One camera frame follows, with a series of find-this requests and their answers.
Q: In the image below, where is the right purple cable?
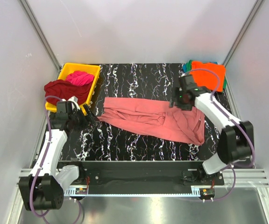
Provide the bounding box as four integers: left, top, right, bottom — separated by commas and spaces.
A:
183, 68, 256, 202

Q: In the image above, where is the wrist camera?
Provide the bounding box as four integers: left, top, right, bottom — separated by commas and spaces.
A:
179, 74, 198, 92
56, 96, 80, 119

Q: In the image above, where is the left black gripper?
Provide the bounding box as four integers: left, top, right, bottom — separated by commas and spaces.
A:
69, 104, 99, 133

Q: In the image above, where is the salmon pink t shirt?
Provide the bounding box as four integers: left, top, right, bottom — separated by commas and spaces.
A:
99, 97, 205, 146

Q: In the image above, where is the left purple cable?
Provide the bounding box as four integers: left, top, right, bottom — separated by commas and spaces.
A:
29, 95, 86, 223

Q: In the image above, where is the purple cable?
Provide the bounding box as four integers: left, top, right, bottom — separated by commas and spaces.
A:
29, 95, 86, 223
183, 68, 256, 202

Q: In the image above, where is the magenta t shirt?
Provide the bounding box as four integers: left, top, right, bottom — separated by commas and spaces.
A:
65, 71, 94, 86

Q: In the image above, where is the left aluminium corner post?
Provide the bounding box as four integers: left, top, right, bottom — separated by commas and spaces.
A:
18, 0, 62, 73

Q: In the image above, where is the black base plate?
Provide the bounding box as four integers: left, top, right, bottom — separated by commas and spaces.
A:
58, 161, 224, 196

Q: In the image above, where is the blue folded t shirt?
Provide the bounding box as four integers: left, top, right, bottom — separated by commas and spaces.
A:
182, 61, 218, 73

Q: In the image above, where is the aluminium frame rail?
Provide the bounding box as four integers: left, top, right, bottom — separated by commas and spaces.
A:
15, 168, 269, 199

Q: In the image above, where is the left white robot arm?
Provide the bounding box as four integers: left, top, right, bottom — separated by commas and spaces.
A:
18, 101, 98, 216

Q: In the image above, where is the yellow plastic bin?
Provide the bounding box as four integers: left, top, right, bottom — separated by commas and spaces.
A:
44, 63, 100, 114

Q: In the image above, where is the aluminium corner post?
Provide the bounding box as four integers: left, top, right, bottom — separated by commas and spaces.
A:
222, 0, 265, 67
18, 0, 62, 73

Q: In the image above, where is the dark red t shirt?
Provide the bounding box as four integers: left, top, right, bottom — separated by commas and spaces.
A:
44, 79, 92, 105

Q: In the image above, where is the orange folded t shirt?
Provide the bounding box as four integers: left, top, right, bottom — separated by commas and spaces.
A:
187, 61, 226, 92

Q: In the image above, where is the right aluminium corner post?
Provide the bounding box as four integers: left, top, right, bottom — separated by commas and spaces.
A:
222, 0, 265, 67

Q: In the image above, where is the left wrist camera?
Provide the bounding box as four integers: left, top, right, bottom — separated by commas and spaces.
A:
56, 96, 80, 119

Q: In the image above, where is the green folded t shirt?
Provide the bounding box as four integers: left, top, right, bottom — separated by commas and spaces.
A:
183, 60, 227, 94

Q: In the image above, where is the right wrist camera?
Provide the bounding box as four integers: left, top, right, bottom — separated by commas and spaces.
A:
179, 74, 198, 92

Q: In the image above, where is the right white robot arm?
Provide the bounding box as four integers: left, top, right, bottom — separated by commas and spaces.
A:
170, 87, 255, 185

